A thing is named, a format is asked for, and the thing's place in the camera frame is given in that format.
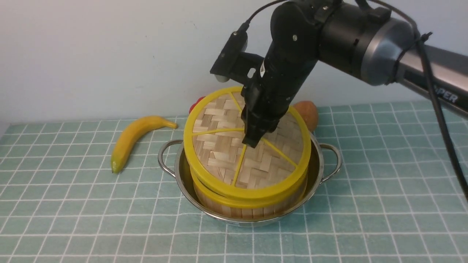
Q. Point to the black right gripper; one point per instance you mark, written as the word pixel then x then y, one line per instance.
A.
pixel 290 58

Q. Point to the woven bamboo steamer lid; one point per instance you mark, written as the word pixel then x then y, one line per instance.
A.
pixel 214 148

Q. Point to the yellow-rimmed bamboo steamer basket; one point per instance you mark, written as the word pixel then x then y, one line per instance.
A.
pixel 248 208

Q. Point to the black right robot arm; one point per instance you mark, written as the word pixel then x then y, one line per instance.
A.
pixel 363 42

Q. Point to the stainless steel pot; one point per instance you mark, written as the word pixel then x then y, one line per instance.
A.
pixel 315 177

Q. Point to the brown potato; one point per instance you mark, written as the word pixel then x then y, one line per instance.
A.
pixel 309 113

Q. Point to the red bell pepper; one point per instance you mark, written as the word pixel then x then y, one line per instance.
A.
pixel 195 104

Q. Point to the yellow banana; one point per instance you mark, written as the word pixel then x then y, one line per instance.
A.
pixel 131 135

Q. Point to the green checkered tablecloth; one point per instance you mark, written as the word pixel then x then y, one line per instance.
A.
pixel 395 200

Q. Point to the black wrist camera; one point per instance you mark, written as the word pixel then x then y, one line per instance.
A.
pixel 233 63

